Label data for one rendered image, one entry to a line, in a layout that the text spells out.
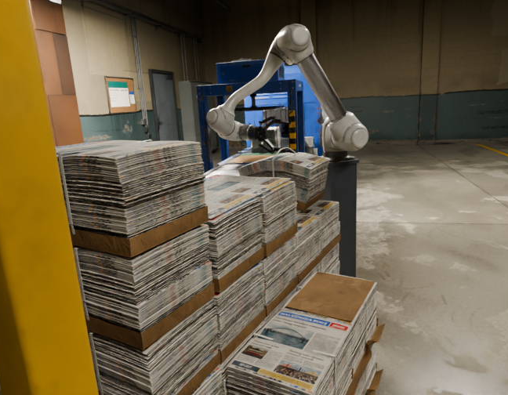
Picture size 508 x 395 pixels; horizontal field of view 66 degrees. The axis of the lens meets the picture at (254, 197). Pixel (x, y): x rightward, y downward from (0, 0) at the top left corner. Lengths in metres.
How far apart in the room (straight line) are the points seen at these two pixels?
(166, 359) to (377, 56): 10.55
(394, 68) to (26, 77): 10.87
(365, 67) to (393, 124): 1.67
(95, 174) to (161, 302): 0.34
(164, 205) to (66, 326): 0.45
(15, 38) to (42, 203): 0.19
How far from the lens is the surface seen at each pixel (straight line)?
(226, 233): 1.18
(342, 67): 11.16
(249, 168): 2.08
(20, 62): 0.54
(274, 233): 1.47
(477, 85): 11.59
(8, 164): 0.52
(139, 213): 0.91
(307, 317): 1.53
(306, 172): 1.94
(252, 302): 1.40
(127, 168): 0.88
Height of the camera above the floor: 1.38
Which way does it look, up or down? 14 degrees down
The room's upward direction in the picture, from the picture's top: 3 degrees counter-clockwise
